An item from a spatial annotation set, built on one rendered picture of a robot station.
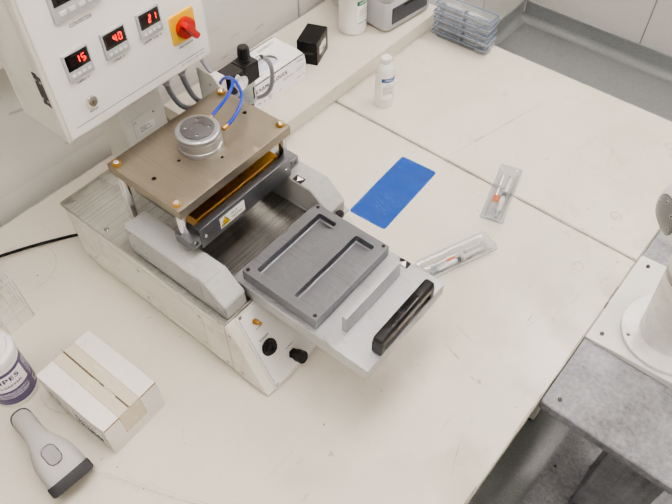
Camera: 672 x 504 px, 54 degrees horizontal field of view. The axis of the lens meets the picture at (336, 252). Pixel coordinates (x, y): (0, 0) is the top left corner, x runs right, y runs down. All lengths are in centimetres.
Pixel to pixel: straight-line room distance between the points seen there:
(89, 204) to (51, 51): 40
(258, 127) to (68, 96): 32
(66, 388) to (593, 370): 98
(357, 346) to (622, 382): 56
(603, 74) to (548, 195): 183
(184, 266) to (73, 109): 31
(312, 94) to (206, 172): 71
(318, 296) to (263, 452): 31
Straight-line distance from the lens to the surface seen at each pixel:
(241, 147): 118
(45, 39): 110
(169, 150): 120
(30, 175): 170
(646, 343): 144
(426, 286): 110
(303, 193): 127
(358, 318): 110
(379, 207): 156
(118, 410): 123
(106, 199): 141
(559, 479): 210
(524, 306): 144
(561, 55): 350
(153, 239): 121
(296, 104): 177
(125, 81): 122
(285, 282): 112
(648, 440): 136
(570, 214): 163
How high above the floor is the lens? 190
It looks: 51 degrees down
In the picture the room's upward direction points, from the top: straight up
